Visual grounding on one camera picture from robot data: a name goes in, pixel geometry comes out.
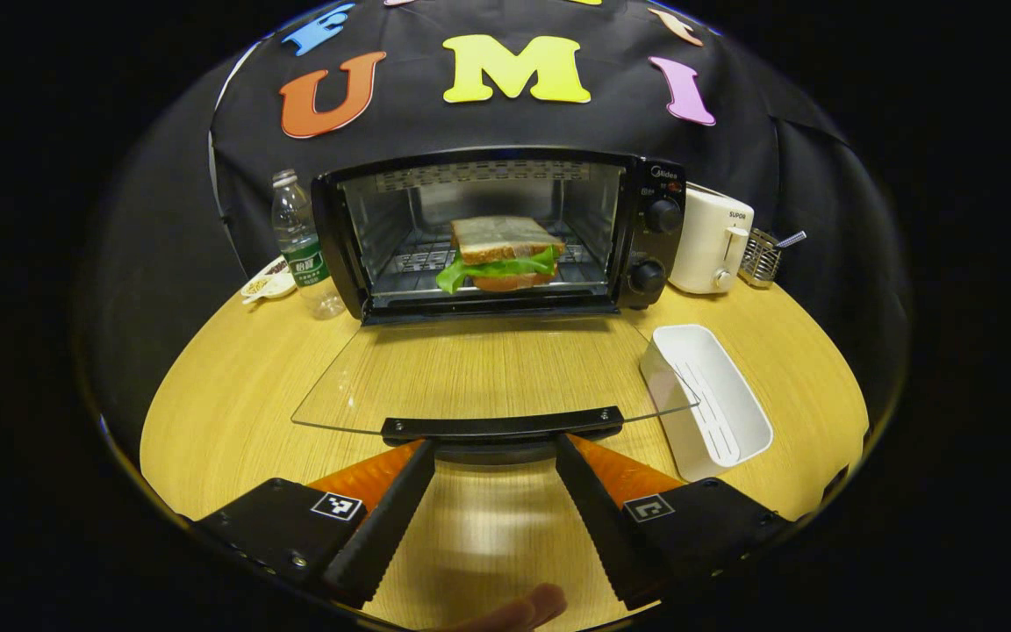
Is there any small white dish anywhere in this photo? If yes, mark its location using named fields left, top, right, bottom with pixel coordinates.
left=240, top=256, right=298, bottom=305

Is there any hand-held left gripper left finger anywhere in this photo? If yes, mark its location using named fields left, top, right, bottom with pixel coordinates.
left=194, top=439, right=436, bottom=609

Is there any lettuce sandwich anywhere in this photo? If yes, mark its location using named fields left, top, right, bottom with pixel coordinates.
left=435, top=216, right=566, bottom=295

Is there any black electric oven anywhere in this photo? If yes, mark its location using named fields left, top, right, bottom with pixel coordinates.
left=290, top=145, right=701, bottom=466

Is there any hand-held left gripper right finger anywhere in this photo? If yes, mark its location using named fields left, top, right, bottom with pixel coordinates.
left=556, top=433, right=794, bottom=611

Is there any white plastic tray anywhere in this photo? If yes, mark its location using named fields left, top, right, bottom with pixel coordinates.
left=640, top=324, right=774, bottom=483

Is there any clear plastic water bottle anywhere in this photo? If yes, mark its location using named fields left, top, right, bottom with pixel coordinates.
left=271, top=169, right=347, bottom=319

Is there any white toaster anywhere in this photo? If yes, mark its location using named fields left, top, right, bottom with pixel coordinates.
left=669, top=183, right=755, bottom=295

